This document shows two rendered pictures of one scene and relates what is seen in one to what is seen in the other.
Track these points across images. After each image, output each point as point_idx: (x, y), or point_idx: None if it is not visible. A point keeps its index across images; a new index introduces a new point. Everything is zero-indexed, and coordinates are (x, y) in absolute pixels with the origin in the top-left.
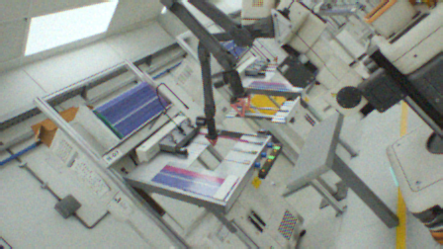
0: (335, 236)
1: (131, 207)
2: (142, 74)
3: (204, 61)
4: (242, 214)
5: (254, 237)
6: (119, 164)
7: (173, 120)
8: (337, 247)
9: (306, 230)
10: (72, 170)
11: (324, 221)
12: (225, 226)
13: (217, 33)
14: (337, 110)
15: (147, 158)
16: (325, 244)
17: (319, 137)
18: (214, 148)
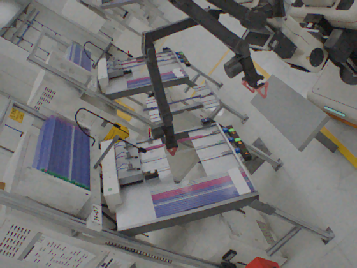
0: (291, 184)
1: (129, 261)
2: (37, 109)
3: (153, 62)
4: None
5: (246, 220)
6: None
7: (101, 148)
8: (301, 189)
9: None
10: (28, 261)
11: (268, 180)
12: (264, 212)
13: (162, 27)
14: (310, 69)
15: (121, 200)
16: (287, 194)
17: (282, 102)
18: None
